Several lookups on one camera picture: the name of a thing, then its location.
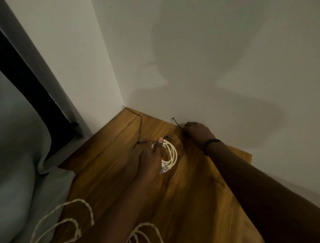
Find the person's right hand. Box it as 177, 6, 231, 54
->
182, 122, 216, 150

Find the person's left hand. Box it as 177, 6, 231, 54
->
136, 137, 164, 184

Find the white cable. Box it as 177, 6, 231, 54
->
152, 139, 178, 176

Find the person's right forearm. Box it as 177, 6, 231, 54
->
205, 142, 320, 243

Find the person's left forearm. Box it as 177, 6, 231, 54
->
79, 175, 163, 243

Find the grey curtain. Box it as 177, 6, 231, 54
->
0, 70, 76, 243

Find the long black cable tie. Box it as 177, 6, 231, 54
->
122, 105, 148, 149

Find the black beaded bracelet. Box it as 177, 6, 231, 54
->
202, 139, 222, 156

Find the white twisted cord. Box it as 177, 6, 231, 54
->
126, 222, 164, 243
29, 199, 95, 243

